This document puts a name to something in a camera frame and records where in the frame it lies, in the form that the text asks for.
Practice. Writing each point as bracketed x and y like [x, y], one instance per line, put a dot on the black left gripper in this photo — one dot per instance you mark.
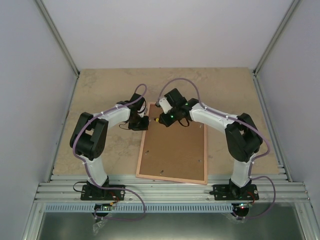
[144, 127]

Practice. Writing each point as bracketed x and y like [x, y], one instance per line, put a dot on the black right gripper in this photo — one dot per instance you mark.
[166, 122]

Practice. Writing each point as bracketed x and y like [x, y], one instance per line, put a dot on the pink picture frame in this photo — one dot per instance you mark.
[138, 162]

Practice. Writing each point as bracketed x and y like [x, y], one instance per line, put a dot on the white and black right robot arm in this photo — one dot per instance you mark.
[243, 141]

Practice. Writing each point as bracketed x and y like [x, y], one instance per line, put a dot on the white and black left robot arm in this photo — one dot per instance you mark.
[89, 137]

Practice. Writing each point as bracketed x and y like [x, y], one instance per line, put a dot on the clear plastic bag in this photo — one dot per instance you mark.
[97, 226]

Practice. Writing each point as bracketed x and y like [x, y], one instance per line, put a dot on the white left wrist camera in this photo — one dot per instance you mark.
[142, 111]

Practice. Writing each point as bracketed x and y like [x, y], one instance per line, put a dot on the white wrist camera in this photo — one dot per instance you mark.
[142, 111]
[164, 105]

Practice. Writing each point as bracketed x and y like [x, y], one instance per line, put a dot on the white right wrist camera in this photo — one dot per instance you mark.
[164, 105]

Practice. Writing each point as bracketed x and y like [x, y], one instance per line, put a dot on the brown frame backing board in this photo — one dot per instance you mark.
[175, 155]

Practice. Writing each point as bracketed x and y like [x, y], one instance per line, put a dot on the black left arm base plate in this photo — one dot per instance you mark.
[90, 192]

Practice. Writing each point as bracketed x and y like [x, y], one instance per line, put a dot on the aluminium rail mounting base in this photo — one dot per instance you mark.
[60, 189]

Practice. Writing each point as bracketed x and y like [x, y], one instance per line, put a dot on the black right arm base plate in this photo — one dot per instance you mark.
[224, 192]

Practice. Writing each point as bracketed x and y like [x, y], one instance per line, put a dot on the grey slotted cable duct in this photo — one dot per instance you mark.
[139, 208]

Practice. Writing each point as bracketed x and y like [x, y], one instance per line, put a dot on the right aluminium corner post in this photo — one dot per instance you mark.
[277, 35]

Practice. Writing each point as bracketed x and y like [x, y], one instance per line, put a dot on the aluminium corner post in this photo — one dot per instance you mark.
[277, 35]
[56, 35]

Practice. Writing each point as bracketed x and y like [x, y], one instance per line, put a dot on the left aluminium corner post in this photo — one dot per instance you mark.
[56, 35]

